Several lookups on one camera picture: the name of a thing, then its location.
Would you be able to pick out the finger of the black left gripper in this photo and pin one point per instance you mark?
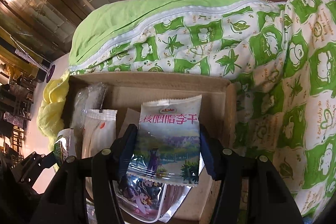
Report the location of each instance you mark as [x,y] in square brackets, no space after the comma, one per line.
[42,162]

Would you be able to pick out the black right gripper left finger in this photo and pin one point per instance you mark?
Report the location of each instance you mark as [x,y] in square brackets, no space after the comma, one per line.
[64,199]

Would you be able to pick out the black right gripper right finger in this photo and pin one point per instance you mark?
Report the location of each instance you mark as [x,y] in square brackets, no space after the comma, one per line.
[269,200]

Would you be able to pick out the white packet with red text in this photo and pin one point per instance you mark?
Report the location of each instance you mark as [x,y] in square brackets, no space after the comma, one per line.
[99,131]

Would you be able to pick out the cartoon print zip pouch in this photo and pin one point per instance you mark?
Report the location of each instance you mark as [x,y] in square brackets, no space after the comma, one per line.
[149,201]

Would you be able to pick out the brown fuzzy item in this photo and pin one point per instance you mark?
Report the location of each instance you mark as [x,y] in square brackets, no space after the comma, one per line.
[91,97]

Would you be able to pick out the dried plum snack packet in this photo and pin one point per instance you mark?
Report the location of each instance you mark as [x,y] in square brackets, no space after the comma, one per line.
[168,144]

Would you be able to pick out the green white sachet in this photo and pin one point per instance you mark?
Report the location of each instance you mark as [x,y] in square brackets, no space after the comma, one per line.
[64,146]

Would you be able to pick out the yellow towel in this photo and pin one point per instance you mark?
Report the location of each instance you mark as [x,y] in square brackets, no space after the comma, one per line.
[49,120]

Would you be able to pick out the blue towel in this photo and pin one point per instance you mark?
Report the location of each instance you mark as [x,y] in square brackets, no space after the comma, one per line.
[307,220]

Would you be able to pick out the dark wooden chairs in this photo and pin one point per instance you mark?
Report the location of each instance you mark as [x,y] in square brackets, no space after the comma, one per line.
[17,99]

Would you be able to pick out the purple base floor stand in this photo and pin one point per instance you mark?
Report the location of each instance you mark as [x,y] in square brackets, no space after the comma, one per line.
[49,71]

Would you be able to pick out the shallow cardboard box tray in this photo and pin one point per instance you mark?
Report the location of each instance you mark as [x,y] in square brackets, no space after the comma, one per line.
[128,90]

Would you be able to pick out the green patterned quilt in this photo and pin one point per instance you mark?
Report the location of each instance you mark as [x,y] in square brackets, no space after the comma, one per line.
[279,55]

